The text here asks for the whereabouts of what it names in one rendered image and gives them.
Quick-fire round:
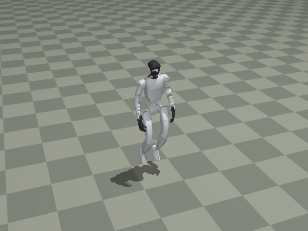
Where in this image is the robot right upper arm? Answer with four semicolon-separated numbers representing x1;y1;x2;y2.
135;79;147;103

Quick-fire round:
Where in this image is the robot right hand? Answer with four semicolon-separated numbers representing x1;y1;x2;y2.
137;115;147;132

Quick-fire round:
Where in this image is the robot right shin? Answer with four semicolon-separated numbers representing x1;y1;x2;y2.
141;139;152;155

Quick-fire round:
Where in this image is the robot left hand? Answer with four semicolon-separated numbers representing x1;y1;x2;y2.
170;106;175;123

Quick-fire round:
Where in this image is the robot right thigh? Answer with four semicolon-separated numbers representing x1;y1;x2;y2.
142;109;154;146

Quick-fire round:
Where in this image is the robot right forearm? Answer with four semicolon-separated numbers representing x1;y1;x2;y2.
134;98;142;120

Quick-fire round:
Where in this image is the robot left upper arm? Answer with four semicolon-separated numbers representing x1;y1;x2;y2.
162;74;171;95

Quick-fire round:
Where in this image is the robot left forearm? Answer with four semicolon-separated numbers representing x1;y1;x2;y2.
167;89;175;109

